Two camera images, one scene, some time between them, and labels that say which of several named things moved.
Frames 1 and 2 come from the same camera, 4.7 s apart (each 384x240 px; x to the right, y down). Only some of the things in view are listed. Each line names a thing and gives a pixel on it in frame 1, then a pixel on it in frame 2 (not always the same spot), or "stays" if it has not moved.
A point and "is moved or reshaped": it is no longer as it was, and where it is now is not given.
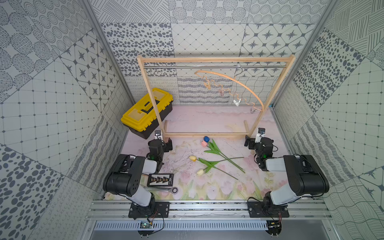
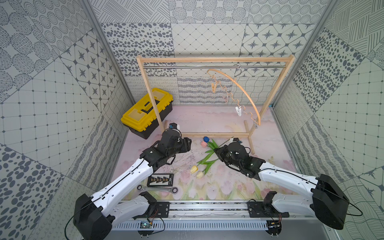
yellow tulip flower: x=210 y=164 is moved or reshaped
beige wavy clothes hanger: x=227 y=89 -> x=246 y=112
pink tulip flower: x=215 y=149 stays
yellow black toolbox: x=141 y=117 stays
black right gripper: x=252 y=142 -> x=221 y=152
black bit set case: x=160 y=179 stays
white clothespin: x=237 y=103 -> x=239 y=111
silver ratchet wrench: x=174 y=190 stays
